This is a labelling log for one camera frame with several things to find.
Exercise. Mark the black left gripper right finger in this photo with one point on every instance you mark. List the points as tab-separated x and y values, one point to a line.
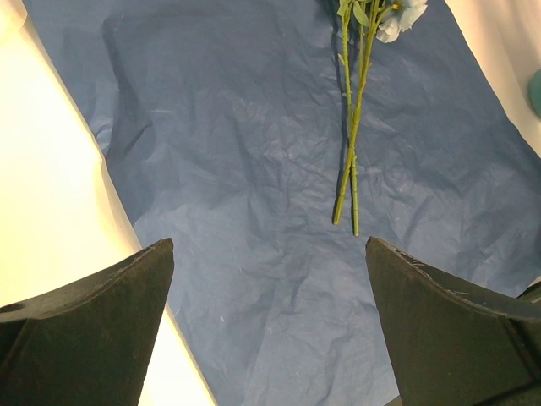
450	341

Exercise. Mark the teal cylindrical vase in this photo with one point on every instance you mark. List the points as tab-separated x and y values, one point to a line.
534	92

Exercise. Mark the pale blue flower stem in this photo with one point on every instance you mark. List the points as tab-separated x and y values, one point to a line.
382	21

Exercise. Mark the blue flower bouquet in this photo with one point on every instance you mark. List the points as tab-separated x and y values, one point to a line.
222	124

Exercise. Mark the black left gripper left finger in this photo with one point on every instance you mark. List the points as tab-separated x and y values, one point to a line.
90	341

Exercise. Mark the pink rose spray left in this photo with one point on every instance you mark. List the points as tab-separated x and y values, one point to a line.
352	13

